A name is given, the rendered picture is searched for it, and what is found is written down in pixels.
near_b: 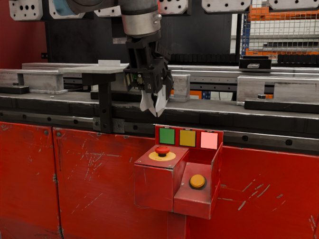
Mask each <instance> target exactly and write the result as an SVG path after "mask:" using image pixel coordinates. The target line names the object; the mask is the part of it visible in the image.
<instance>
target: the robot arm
mask: <svg viewBox="0 0 319 239"><path fill-rule="evenodd" d="M52 1H53V4H54V7H55V10H56V12H57V14H58V15H60V16H68V15H78V14H80V13H85V12H90V11H95V10H100V9H106V8H111V7H116V6H120V9H121V15H122V22H123V28H124V32H125V34H126V37H127V41H126V42H125V43H126V48H127V54H128V59H129V64H128V65H127V66H126V67H125V68H124V69H123V73H124V78H125V83H126V88H127V92H129V91H130V90H131V88H132V87H134V89H136V90H140V91H141V93H142V100H141V103H140V108H141V111H145V110H146V109H149V110H150V111H151V113H152V114H153V115H154V116H155V117H159V116H160V115H161V114H162V112H163V111H164V109H165V107H166V104H167V101H168V99H169V96H170V93H171V90H172V87H173V78H172V75H171V71H172V70H169V68H168V65H167V64H168V61H170V57H171V51H170V50H169V49H168V48H166V47H165V46H164V45H163V44H161V43H160V42H158V41H156V40H158V39H160V38H161V33H160V20H161V19H162V16H161V15H159V6H158V0H52ZM130 73H131V74H132V79H133V81H131V75H130ZM127 74H128V75H129V80H130V84H129V85H128V82H127V77H126V75H127ZM154 92H155V93H156V95H157V102H156V98H155V97H154V94H153V93H154Z"/></svg>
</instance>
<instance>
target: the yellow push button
mask: <svg viewBox="0 0 319 239"><path fill-rule="evenodd" d="M190 183H191V186H192V187H193V188H195V189H200V188H202V187H203V186H204V185H205V179H204V177H203V176H202V175H194V176H192V177H191V179H190Z"/></svg>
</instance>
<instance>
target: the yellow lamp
mask: <svg viewBox="0 0 319 239"><path fill-rule="evenodd" d="M195 135H196V132H195V131H186V130H180V145H183V146H192V147H195Z"/></svg>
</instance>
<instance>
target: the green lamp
mask: <svg viewBox="0 0 319 239"><path fill-rule="evenodd" d="M159 142H160V143H166V144H174V129H162V128H160V129H159Z"/></svg>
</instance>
